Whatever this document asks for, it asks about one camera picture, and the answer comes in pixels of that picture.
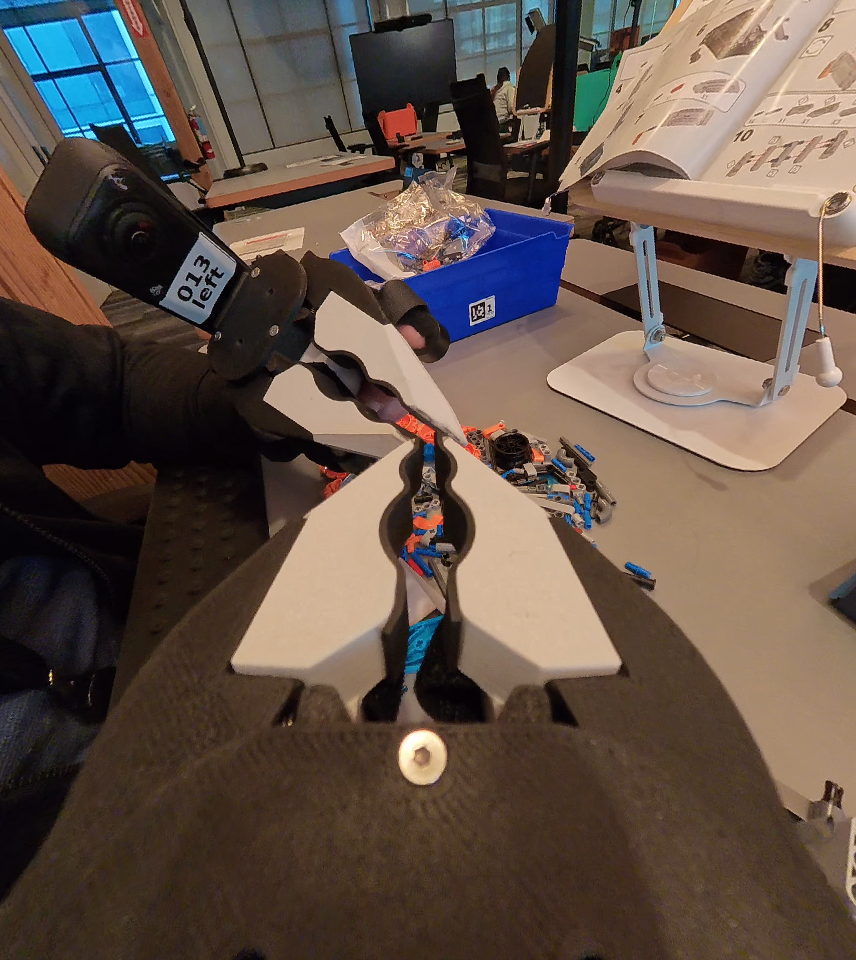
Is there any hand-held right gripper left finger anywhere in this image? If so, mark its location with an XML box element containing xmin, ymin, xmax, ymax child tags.
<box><xmin>230</xmin><ymin>438</ymin><xmax>426</xmax><ymax>718</ymax></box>

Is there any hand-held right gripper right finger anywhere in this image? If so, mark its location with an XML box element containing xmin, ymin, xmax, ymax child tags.
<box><xmin>428</xmin><ymin>435</ymin><xmax>625</xmax><ymax>718</ymax></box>

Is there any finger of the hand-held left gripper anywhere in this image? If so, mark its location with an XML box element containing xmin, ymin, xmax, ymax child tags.
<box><xmin>308</xmin><ymin>291</ymin><xmax>468</xmax><ymax>445</ymax></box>
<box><xmin>259</xmin><ymin>363</ymin><xmax>418</xmax><ymax>460</ymax></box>

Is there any pile of toy building pieces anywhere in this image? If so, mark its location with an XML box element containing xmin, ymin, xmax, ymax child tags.
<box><xmin>323</xmin><ymin>411</ymin><xmax>663</xmax><ymax>595</ymax></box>

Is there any clear plastic bag of parts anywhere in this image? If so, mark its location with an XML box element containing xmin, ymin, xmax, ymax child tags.
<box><xmin>340</xmin><ymin>167</ymin><xmax>498</xmax><ymax>282</ymax></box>

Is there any person's left hand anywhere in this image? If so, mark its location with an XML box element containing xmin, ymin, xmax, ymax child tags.
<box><xmin>358</xmin><ymin>321</ymin><xmax>432</xmax><ymax>424</ymax></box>

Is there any black perforated mat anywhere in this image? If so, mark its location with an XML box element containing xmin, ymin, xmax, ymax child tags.
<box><xmin>113</xmin><ymin>456</ymin><xmax>310</xmax><ymax>709</ymax></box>

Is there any blue storage bin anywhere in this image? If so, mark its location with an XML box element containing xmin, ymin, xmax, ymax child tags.
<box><xmin>329</xmin><ymin>206</ymin><xmax>576</xmax><ymax>345</ymax></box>

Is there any large black wheel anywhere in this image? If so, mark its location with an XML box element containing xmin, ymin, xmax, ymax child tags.
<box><xmin>490</xmin><ymin>429</ymin><xmax>535</xmax><ymax>471</ymax></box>

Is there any long wooden office desk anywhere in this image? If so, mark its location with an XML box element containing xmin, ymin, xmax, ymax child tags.
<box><xmin>203</xmin><ymin>147</ymin><xmax>400</xmax><ymax>214</ymax></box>

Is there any office chair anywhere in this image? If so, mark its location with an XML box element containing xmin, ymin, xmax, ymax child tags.
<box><xmin>448</xmin><ymin>75</ymin><xmax>552</xmax><ymax>207</ymax></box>

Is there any wooden book stand, white base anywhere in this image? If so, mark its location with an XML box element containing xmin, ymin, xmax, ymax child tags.
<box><xmin>548</xmin><ymin>162</ymin><xmax>856</xmax><ymax>475</ymax></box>

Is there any black pillar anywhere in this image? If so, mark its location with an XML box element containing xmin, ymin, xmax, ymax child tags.
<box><xmin>547</xmin><ymin>0</ymin><xmax>583</xmax><ymax>175</ymax></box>

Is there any instruction manual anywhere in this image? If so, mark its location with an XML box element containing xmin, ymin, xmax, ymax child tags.
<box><xmin>556</xmin><ymin>0</ymin><xmax>856</xmax><ymax>214</ymax></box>

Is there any black wall monitor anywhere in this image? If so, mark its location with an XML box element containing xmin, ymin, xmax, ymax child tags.
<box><xmin>347</xmin><ymin>17</ymin><xmax>460</xmax><ymax>130</ymax></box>

